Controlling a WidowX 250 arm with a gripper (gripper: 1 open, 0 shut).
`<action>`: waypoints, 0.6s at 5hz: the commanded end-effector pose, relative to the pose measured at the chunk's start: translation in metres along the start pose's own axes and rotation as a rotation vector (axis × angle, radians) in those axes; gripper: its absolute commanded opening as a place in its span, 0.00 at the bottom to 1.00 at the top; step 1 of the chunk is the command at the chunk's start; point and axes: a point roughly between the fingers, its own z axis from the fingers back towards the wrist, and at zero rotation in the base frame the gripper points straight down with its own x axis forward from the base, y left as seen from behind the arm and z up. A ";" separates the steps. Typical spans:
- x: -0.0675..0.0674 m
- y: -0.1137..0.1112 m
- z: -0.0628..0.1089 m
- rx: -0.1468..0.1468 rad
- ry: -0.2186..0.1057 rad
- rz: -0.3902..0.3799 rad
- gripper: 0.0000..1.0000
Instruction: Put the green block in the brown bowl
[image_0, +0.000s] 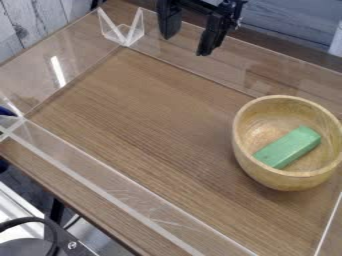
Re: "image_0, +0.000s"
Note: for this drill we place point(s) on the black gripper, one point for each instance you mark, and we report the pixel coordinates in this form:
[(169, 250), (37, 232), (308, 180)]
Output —
[(225, 16)]

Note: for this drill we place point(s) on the green rectangular block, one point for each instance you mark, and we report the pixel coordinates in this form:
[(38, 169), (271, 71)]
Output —
[(289, 148)]

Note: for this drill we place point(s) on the brown wooden bowl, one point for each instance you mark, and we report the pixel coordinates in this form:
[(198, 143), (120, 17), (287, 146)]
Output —
[(264, 120)]

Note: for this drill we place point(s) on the blue object at left edge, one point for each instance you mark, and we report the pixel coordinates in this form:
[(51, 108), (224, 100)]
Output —
[(6, 112)]

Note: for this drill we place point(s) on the black table leg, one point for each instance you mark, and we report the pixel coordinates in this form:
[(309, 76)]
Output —
[(57, 211)]

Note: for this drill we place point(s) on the clear acrylic barrier wall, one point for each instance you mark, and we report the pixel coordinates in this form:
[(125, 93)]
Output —
[(124, 132)]

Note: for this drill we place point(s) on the black metal base plate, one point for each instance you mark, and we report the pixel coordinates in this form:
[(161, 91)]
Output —
[(33, 239)]

